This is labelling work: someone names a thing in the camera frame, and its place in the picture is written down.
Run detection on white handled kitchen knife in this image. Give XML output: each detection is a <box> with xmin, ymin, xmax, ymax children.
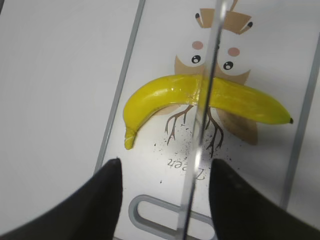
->
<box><xmin>174</xmin><ymin>0</ymin><xmax>228</xmax><ymax>240</ymax></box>

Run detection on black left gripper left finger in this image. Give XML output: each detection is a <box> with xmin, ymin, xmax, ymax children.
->
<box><xmin>0</xmin><ymin>158</ymin><xmax>123</xmax><ymax>240</ymax></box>

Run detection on yellow plastic banana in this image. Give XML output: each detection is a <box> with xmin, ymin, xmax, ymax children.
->
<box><xmin>123</xmin><ymin>74</ymin><xmax>294</xmax><ymax>150</ymax></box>

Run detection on white deer cutting board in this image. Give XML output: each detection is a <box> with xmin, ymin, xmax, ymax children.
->
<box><xmin>95</xmin><ymin>0</ymin><xmax>320</xmax><ymax>240</ymax></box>

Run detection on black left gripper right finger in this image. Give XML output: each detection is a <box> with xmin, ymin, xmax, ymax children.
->
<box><xmin>210</xmin><ymin>158</ymin><xmax>320</xmax><ymax>240</ymax></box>

